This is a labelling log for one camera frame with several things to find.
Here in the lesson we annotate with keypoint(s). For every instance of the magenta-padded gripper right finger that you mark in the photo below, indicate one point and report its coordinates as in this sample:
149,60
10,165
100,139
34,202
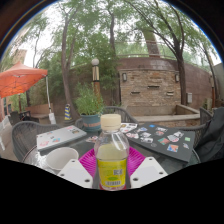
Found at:
150,171

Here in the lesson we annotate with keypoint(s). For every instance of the white ceramic mug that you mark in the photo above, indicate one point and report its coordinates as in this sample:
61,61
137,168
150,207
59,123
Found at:
60,158

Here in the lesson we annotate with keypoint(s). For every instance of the green plant in blue pot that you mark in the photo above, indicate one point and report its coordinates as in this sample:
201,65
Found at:
89,103

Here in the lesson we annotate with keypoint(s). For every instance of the clear bottle with yellow label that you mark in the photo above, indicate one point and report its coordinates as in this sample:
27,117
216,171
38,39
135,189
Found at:
111,163

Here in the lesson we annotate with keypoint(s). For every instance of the dark trunk tree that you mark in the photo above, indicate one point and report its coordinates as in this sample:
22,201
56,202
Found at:
181,76

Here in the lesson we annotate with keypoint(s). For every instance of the wooden bench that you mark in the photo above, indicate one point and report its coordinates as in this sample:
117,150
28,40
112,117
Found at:
38,111

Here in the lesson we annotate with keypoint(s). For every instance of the white sticker sheet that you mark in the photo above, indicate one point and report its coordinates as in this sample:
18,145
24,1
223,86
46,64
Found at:
128,126

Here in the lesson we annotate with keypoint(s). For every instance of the orange canopy with pole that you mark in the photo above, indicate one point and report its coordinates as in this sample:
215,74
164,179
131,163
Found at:
20,78

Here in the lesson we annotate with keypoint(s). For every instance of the silver laptop with stickers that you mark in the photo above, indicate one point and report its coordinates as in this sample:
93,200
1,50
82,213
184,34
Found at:
60,136

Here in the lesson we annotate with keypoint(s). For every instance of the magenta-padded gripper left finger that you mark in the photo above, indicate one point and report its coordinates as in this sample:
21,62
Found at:
75,173

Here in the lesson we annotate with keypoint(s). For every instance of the dark wicker chair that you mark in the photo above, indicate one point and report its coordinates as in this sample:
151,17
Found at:
16,117

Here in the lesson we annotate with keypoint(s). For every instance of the blue yellow striped cone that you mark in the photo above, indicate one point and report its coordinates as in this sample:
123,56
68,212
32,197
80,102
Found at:
67,112

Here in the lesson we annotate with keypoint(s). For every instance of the forked trunk tree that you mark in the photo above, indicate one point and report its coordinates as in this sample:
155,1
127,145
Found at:
65,66

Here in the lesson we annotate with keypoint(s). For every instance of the wall lantern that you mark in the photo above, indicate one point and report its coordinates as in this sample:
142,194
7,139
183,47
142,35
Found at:
177,77
124,77

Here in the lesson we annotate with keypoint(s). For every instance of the striped lamp post with globe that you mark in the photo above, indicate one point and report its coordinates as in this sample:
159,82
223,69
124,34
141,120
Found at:
96,76

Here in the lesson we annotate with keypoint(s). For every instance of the blue sticker card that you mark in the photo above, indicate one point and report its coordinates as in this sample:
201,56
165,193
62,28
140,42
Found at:
92,138

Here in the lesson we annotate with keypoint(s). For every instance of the black jacket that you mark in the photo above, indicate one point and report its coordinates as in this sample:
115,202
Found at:
211,140

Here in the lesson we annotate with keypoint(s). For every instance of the grey wall box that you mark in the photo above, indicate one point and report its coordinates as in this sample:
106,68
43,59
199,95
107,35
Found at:
189,97

